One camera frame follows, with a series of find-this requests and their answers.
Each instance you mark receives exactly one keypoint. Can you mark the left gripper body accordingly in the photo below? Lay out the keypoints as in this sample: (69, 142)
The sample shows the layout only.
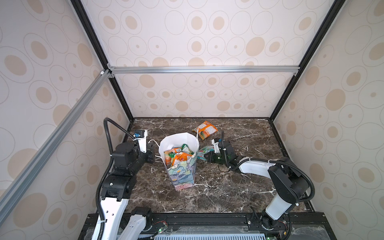
(149, 156)

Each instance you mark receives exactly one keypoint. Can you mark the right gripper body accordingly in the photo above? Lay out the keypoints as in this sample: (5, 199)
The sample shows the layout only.
(217, 158)

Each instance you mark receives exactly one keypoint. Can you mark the red yellow Fox's fruits packet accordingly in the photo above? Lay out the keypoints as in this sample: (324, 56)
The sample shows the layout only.
(179, 157)

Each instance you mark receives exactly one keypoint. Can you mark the large orange snack packet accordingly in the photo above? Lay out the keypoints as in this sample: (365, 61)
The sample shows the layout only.
(168, 155)

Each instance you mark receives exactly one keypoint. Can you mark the white paper bag colourful print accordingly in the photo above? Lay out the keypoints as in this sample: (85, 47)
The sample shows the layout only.
(182, 175)

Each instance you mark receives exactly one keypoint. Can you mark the teal red Fox's packet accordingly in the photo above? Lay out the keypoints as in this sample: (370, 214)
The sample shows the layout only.
(203, 151)

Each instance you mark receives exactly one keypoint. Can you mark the green tea candy packet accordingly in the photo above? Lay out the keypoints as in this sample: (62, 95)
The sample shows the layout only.
(186, 149)

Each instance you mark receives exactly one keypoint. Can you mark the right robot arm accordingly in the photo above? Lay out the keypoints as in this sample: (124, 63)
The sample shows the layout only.
(293, 185)

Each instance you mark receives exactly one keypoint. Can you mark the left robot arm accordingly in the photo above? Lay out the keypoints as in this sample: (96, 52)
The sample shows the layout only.
(117, 184)

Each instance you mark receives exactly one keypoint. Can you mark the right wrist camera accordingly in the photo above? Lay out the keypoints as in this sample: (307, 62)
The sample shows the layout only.
(218, 145)

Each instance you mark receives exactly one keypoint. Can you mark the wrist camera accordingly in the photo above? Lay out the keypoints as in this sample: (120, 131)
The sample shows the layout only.
(141, 137)
(218, 145)

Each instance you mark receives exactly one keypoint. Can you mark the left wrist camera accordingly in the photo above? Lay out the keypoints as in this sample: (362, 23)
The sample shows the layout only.
(141, 137)

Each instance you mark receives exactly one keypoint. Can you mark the horizontal aluminium frame bar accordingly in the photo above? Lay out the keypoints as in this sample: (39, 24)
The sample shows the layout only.
(205, 70)

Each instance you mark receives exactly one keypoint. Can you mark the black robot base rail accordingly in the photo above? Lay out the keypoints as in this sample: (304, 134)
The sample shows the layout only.
(238, 226)

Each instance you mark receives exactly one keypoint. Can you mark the diagonal aluminium frame bar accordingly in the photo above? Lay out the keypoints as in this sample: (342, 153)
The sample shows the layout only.
(23, 181)

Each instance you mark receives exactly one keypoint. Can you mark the left black frame post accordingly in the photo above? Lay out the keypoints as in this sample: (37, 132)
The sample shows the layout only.
(94, 40)

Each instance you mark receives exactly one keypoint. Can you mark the black frame post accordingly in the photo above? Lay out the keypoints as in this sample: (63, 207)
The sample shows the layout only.
(313, 47)
(94, 40)

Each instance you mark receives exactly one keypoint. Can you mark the right black frame post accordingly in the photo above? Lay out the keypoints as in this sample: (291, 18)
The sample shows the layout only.
(313, 47)

